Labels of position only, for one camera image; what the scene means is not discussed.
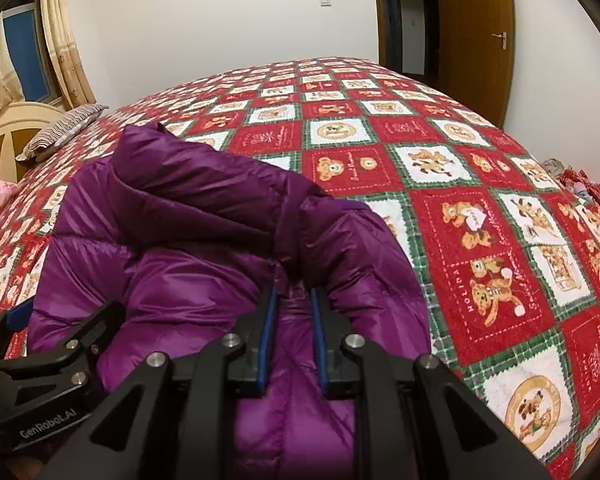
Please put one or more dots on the cream wooden headboard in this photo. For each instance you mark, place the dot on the cream wooden headboard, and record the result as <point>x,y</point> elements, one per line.
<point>15,130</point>

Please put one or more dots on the beige gathered curtain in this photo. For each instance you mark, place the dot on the beige gathered curtain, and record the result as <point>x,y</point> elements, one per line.
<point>65,50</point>

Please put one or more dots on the grey striped pillow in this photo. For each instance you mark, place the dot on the grey striped pillow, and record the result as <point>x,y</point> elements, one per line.
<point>62,130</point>

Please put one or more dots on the pile of red packages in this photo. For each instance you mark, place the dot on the pile of red packages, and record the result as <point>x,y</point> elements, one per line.
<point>580,182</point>

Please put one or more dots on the brown wooden door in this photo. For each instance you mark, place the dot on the brown wooden door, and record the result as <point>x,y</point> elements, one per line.
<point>475,60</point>

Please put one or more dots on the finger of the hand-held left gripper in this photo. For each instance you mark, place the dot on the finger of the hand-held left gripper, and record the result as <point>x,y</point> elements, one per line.
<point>80,340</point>
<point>15,317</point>

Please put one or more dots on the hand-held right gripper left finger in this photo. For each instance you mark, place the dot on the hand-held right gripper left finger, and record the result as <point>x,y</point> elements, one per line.
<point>266,340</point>

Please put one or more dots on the red checkered bear blanket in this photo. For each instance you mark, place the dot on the red checkered bear blanket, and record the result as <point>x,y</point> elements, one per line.
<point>480,210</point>

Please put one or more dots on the window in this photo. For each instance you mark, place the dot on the window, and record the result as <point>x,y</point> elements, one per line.
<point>27,55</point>

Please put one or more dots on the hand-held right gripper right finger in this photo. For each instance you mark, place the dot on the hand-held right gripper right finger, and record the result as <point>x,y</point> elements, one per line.
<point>320,345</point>

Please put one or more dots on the purple down jacket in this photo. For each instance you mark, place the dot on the purple down jacket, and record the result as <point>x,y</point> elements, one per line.
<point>180,210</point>

